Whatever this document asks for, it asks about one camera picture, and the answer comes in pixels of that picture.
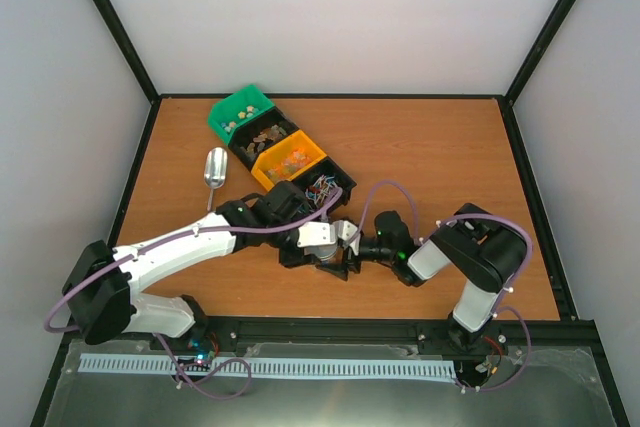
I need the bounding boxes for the metal scoop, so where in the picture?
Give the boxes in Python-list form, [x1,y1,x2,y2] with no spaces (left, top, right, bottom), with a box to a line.
[204,147,228,212]

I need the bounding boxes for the black popsicle candy bin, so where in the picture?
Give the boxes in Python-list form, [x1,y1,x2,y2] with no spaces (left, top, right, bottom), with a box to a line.
[228,107,299,170]

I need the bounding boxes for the round metal lid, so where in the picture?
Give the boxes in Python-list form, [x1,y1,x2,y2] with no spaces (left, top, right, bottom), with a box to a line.
[310,244,337,262]

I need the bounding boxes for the clear plastic jar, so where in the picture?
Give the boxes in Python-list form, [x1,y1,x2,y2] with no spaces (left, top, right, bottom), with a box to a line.
[307,244,338,265]

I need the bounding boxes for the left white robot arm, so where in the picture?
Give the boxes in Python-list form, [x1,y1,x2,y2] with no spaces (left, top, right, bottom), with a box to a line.
[62,181,313,350]

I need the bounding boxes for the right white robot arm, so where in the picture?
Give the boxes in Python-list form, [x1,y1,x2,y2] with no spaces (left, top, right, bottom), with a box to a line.
[314,203,533,352]

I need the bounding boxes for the black lollipop bin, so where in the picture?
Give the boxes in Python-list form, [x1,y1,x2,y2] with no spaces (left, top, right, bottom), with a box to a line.
[292,157,357,212]

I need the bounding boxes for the yellow star candy bin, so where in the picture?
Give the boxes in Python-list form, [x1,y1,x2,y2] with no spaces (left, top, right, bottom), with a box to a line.
[251,130,327,191]

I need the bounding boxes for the green candy bin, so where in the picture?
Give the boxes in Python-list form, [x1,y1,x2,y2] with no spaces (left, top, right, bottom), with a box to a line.
[207,84,275,145]

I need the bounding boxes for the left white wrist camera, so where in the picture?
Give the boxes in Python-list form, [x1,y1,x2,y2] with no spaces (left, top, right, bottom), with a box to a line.
[296,221,336,248]

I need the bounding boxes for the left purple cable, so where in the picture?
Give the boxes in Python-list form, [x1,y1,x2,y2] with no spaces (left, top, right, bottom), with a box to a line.
[43,185,346,401]

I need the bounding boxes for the purple cable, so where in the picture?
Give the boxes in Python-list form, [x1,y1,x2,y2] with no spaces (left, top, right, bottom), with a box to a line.
[360,179,535,393]
[43,185,346,401]

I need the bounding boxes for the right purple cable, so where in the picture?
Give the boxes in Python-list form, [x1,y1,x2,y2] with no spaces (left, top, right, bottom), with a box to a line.
[360,179,535,393]

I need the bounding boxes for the light blue cable duct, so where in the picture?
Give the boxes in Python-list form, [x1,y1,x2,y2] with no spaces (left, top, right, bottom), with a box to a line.
[77,353,456,383]

